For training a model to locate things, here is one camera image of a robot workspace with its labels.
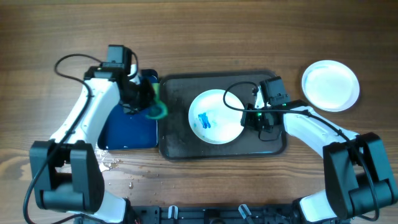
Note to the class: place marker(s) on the black mounting rail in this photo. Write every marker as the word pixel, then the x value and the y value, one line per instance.
pixel 268 214

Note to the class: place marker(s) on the white plate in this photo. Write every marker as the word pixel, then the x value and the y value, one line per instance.
pixel 330 85
pixel 215 116

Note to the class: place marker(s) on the green yellow sponge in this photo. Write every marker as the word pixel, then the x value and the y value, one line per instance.
pixel 158 109

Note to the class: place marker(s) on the white plate front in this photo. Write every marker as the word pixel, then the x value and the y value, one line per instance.
pixel 215 116

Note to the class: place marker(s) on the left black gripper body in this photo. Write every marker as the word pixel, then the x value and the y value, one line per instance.
pixel 139 96

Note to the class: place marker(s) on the blue water tray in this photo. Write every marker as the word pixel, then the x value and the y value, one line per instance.
pixel 119 130

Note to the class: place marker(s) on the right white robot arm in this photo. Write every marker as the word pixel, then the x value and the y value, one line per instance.
pixel 359 180

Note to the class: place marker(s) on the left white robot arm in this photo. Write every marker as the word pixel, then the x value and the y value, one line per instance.
pixel 65 173

